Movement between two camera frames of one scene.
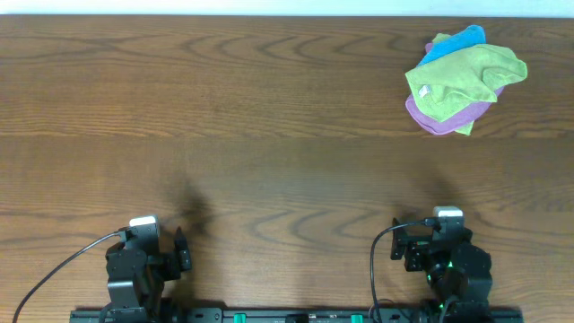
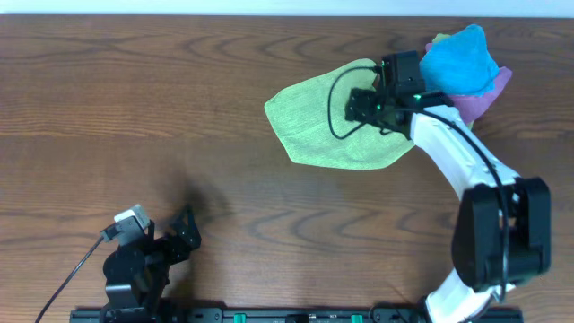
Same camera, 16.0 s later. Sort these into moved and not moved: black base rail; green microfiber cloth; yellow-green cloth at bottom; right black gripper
Moved: green microfiber cloth; right black gripper
Not moved: black base rail; yellow-green cloth at bottom
